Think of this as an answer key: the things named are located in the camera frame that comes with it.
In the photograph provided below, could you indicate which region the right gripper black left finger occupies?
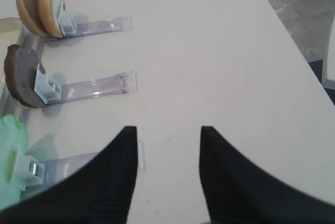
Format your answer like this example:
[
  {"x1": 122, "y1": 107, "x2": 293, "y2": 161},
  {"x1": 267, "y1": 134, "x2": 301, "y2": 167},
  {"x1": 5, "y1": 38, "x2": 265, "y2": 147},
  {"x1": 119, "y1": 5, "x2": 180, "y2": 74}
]
[{"x1": 1, "y1": 126, "x2": 138, "y2": 223}]

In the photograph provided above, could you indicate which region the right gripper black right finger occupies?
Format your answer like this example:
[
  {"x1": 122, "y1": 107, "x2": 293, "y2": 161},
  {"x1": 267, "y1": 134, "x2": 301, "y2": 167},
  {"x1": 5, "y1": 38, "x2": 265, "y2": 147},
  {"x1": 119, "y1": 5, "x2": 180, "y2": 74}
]
[{"x1": 199, "y1": 126, "x2": 334, "y2": 223}]

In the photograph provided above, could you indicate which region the standing lettuce leaf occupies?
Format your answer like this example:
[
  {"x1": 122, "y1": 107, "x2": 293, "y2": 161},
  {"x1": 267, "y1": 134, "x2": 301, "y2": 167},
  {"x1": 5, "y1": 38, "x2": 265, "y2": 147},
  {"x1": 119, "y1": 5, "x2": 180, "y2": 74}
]
[{"x1": 1, "y1": 114, "x2": 29, "y2": 209}]

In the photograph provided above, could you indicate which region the standing meat patty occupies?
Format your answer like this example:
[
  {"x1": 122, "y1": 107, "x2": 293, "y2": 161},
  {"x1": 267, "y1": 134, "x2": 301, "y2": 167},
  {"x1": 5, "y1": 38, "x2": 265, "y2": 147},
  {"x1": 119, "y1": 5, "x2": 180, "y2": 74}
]
[{"x1": 4, "y1": 44, "x2": 46, "y2": 108}]

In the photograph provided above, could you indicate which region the standing bun near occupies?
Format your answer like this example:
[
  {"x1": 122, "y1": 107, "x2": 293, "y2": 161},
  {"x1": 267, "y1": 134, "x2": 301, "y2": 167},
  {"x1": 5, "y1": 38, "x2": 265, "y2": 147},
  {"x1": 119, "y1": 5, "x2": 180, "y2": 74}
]
[{"x1": 38, "y1": 0, "x2": 64, "y2": 38}]

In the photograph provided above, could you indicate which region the standing bun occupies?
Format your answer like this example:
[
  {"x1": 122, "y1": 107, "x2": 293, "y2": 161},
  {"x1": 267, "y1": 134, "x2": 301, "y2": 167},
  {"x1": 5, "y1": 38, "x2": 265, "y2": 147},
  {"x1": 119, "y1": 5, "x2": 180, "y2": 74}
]
[
  {"x1": 16, "y1": 0, "x2": 50, "y2": 37},
  {"x1": 38, "y1": 0, "x2": 64, "y2": 38}
]

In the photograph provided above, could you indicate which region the standing bun far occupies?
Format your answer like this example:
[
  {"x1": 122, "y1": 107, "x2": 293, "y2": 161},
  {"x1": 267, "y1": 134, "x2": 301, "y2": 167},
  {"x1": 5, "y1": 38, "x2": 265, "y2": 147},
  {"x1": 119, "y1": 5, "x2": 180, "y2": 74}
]
[{"x1": 16, "y1": 0, "x2": 50, "y2": 37}]

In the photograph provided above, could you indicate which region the lettuce clear holder rail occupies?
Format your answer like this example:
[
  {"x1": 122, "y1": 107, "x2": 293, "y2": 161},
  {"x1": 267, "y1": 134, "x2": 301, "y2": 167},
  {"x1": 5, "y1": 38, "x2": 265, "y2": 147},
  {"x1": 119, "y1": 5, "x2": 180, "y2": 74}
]
[{"x1": 10, "y1": 139, "x2": 146, "y2": 191}]

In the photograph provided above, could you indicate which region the patty clear holder rail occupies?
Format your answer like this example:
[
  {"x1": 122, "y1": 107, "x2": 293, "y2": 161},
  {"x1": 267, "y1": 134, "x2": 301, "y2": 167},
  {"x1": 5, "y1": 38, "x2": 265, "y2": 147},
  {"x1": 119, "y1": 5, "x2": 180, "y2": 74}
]
[{"x1": 33, "y1": 64, "x2": 138, "y2": 106}]

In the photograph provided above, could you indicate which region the right bun clear holder rail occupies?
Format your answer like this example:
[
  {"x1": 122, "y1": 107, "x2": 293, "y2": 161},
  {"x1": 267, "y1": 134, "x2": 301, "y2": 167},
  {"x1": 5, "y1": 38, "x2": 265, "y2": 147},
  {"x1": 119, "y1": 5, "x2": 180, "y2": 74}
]
[{"x1": 42, "y1": 10, "x2": 132, "y2": 42}]

